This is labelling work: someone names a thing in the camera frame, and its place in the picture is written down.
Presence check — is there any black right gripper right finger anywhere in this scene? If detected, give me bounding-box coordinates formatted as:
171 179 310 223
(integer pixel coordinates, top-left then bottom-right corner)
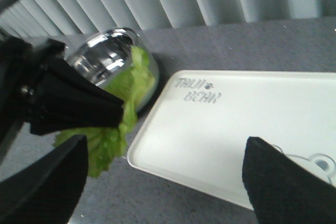
242 136 335 223

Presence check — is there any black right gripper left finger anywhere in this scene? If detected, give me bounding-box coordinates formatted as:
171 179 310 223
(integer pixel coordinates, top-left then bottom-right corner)
1 135 88 223

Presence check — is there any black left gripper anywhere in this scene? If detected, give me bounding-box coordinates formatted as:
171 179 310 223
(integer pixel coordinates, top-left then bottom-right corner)
1 36 122 160

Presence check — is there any green lettuce leaf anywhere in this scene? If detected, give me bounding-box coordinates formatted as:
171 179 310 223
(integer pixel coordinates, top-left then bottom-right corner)
53 46 155 178

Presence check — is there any white bear serving tray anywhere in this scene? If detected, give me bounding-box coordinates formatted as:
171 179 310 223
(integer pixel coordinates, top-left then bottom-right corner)
127 70 335 209

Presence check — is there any green electric cooking pot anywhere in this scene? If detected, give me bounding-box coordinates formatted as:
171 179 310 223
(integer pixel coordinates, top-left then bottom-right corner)
64 27 160 113

